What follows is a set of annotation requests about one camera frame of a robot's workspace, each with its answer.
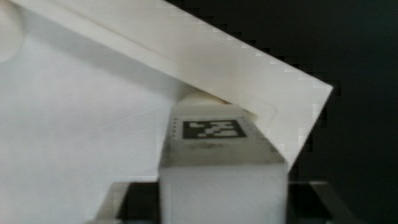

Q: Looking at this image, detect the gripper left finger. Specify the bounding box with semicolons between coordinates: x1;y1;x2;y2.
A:
86;182;129;224

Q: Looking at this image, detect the white table leg with tag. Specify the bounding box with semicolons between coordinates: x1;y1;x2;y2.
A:
159;92;289;224

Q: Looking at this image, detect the white square table top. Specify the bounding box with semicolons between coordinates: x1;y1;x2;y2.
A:
0;0;333;224

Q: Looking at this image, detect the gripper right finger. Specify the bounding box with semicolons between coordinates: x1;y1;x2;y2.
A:
312;181;360;224

